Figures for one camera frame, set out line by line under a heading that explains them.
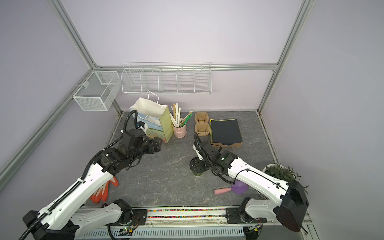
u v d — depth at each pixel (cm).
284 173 68
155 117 82
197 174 87
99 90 96
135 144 53
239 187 83
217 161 53
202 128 106
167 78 100
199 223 73
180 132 99
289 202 38
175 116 99
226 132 103
